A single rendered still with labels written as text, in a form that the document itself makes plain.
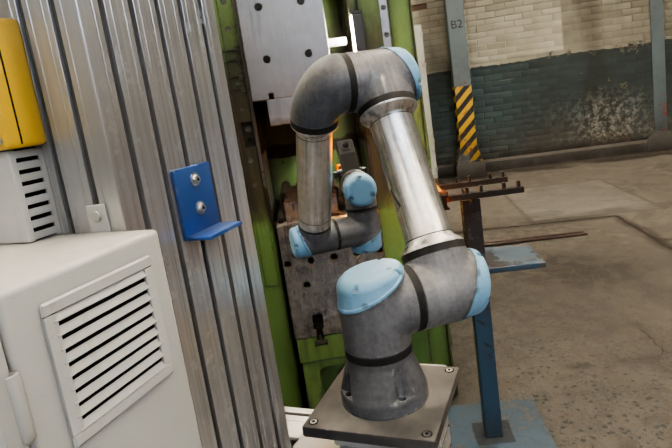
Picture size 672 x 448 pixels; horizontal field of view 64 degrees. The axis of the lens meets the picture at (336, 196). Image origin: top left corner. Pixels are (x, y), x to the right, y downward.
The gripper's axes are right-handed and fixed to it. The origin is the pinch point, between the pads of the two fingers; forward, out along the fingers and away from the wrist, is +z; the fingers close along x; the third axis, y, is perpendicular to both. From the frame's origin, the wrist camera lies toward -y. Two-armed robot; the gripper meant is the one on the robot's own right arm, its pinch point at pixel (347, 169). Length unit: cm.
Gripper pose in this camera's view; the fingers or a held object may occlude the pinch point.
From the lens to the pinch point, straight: 158.8
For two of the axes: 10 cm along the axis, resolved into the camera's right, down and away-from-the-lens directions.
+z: -0.6, -1.3, 9.9
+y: 1.5, 9.8, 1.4
